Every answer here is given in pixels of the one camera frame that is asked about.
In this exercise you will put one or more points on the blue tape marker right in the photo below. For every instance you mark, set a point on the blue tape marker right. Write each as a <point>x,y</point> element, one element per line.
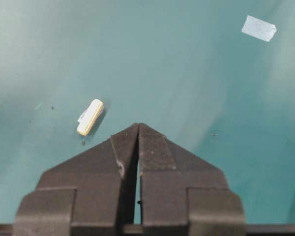
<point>259,29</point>

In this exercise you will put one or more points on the short taped wooden rod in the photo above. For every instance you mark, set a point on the short taped wooden rod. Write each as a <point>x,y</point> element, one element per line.
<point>88,118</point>

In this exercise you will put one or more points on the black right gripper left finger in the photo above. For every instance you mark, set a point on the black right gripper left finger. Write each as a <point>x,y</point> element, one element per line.
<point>91,194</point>

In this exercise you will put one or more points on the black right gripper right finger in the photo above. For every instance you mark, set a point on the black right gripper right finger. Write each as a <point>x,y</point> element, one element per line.
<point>182,194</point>

